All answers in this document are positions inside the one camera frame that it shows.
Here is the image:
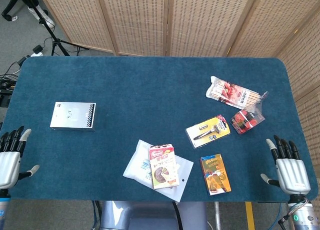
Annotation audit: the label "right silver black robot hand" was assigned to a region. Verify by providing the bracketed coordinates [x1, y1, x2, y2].
[260, 134, 312, 196]

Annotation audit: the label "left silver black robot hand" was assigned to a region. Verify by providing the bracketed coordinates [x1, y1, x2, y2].
[0, 126, 40, 190]

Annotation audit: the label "small transparent box red capsules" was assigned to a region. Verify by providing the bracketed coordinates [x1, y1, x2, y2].
[229, 109, 266, 135]

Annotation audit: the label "orange yellow snack box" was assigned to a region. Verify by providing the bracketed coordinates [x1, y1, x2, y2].
[199, 154, 232, 196]

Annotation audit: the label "silver earbuds box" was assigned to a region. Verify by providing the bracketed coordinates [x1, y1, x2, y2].
[49, 101, 97, 131]

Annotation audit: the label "red white biscuit box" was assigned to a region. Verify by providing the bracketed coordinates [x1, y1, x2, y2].
[148, 143, 180, 190]

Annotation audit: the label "metal table leg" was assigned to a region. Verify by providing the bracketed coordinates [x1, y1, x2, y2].
[214, 202, 222, 230]

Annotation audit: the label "yellow razor blister pack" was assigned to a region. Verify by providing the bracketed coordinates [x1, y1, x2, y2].
[185, 114, 232, 149]

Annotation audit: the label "bamboo skewers pack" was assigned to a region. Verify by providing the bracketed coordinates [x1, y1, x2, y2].
[205, 76, 269, 115]

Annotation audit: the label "white power strip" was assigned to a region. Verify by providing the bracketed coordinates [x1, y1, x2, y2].
[29, 45, 45, 57]

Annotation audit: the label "white plastic pouch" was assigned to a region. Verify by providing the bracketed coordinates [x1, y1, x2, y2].
[122, 139, 195, 203]

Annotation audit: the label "black tripod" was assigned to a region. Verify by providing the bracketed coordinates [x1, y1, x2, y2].
[23, 0, 88, 56]

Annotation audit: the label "grey robot torso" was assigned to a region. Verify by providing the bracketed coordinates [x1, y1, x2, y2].
[99, 201, 208, 230]

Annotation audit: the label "blue felt table cover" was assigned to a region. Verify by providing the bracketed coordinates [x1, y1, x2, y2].
[0, 55, 312, 203]

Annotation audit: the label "white shoe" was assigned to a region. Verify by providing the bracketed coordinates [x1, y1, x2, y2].
[27, 5, 56, 29]

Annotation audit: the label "black office chair base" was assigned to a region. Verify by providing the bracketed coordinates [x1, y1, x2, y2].
[1, 0, 28, 22]

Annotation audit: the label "wicker folding screen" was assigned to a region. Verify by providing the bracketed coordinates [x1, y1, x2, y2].
[37, 0, 320, 230]

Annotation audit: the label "black floor cables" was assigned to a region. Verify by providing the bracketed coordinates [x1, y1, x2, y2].
[0, 55, 28, 108]

